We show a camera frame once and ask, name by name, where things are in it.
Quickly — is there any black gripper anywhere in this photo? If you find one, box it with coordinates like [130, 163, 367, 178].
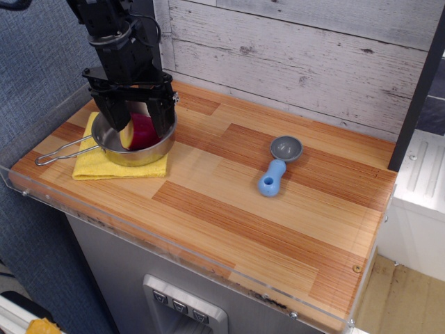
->
[82, 41, 178, 138]

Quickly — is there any blue and grey spoon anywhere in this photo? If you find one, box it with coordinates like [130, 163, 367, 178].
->
[257, 136, 303, 197]

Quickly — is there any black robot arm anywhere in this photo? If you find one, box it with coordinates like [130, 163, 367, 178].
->
[69, 1, 176, 137]

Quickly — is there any red and yellow toy fruit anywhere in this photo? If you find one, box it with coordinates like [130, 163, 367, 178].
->
[120, 113, 161, 151]

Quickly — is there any stainless steel pot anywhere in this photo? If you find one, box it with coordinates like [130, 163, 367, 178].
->
[35, 113, 177, 167]

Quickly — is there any yellow cloth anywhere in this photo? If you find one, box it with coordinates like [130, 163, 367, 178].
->
[72, 111, 168, 181]

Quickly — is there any silver toy cabinet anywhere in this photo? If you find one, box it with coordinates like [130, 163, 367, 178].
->
[67, 216, 317, 333]

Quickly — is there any clear acrylic edge guard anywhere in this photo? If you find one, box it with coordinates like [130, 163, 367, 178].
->
[0, 166, 398, 334]

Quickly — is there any white ribbed block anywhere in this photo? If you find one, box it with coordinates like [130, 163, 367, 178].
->
[377, 130, 444, 280]

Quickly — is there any black vertical post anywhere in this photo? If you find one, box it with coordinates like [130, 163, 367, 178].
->
[388, 8, 444, 172]

